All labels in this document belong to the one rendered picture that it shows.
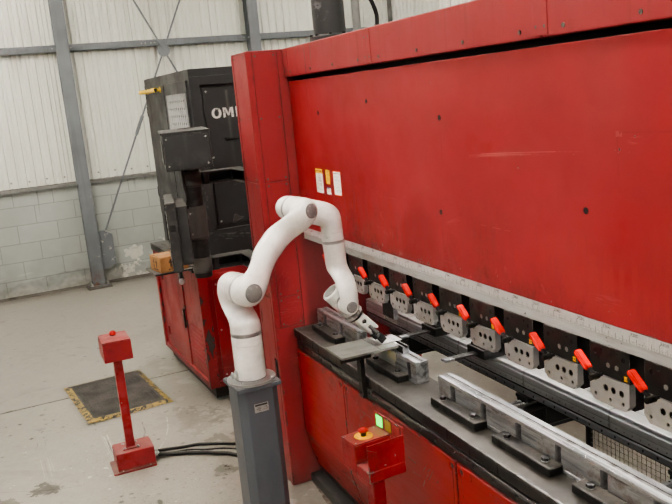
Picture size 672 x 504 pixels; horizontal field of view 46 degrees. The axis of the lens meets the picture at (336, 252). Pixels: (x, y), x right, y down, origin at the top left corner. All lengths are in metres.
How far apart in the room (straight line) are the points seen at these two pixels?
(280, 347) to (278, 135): 1.10
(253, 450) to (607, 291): 1.57
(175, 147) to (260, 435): 1.60
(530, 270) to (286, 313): 1.98
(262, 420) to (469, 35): 1.62
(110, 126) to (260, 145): 6.24
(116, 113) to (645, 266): 8.62
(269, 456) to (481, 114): 1.55
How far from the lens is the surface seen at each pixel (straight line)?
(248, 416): 3.13
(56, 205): 10.10
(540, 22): 2.28
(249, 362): 3.09
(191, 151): 4.08
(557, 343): 2.42
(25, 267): 10.16
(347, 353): 3.34
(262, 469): 3.23
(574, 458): 2.53
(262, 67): 4.03
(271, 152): 4.04
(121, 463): 4.97
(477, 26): 2.53
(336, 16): 3.84
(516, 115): 2.41
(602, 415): 2.79
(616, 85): 2.10
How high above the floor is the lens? 2.07
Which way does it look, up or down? 11 degrees down
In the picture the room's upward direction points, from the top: 5 degrees counter-clockwise
